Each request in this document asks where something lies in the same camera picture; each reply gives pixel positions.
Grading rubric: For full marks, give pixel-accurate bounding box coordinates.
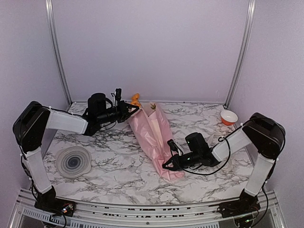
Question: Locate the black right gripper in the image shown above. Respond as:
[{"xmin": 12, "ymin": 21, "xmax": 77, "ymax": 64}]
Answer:
[{"xmin": 162, "ymin": 151, "xmax": 201, "ymax": 171}]

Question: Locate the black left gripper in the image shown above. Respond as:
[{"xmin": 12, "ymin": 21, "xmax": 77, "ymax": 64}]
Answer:
[{"xmin": 97, "ymin": 100, "xmax": 140, "ymax": 124}]

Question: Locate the orange fake flower stem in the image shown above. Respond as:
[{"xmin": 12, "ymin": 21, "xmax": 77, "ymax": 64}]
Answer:
[{"xmin": 131, "ymin": 93, "xmax": 141, "ymax": 107}]

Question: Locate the pink wrapping paper sheet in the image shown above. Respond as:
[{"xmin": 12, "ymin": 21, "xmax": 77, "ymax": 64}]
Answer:
[{"xmin": 127, "ymin": 102, "xmax": 184, "ymax": 181}]

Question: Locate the cream printed ribbon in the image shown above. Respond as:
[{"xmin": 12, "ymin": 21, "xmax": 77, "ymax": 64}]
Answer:
[{"xmin": 207, "ymin": 134, "xmax": 226, "ymax": 145}]

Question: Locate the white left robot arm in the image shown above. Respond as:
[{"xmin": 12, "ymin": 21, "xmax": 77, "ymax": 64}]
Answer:
[{"xmin": 12, "ymin": 89, "xmax": 145, "ymax": 211}]

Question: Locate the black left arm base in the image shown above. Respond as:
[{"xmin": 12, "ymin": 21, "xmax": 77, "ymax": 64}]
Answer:
[{"xmin": 35, "ymin": 186, "xmax": 76, "ymax": 217}]

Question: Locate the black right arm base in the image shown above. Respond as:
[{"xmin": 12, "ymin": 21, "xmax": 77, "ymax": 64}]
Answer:
[{"xmin": 217, "ymin": 190, "xmax": 261, "ymax": 218}]

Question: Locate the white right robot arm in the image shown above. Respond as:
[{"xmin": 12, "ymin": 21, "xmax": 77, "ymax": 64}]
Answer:
[{"xmin": 176, "ymin": 113, "xmax": 286, "ymax": 213}]

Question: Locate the orange bowl white inside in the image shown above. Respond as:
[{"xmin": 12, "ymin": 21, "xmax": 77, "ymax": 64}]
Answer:
[{"xmin": 220, "ymin": 110, "xmax": 238, "ymax": 126}]

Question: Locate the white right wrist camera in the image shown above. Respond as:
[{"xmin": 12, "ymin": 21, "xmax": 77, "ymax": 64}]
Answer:
[{"xmin": 167, "ymin": 139, "xmax": 184, "ymax": 156}]

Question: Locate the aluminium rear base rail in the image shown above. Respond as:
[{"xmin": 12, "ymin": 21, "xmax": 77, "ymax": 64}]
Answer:
[{"xmin": 72, "ymin": 100, "xmax": 226, "ymax": 105}]

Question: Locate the aluminium frame post left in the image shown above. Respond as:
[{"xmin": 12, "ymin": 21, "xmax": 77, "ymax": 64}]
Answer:
[{"xmin": 45, "ymin": 0, "xmax": 73, "ymax": 105}]

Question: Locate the aluminium frame post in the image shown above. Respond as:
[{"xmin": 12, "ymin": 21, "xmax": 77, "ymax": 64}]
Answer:
[
  {"xmin": 45, "ymin": 0, "xmax": 73, "ymax": 105},
  {"xmin": 225, "ymin": 0, "xmax": 257, "ymax": 108}
]

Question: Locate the aluminium front rail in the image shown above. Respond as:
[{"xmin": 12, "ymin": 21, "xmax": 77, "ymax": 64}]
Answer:
[{"xmin": 8, "ymin": 189, "xmax": 286, "ymax": 228}]

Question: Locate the aluminium frame post right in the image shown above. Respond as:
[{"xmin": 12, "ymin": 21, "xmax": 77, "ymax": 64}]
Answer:
[{"xmin": 225, "ymin": 0, "xmax": 257, "ymax": 108}]

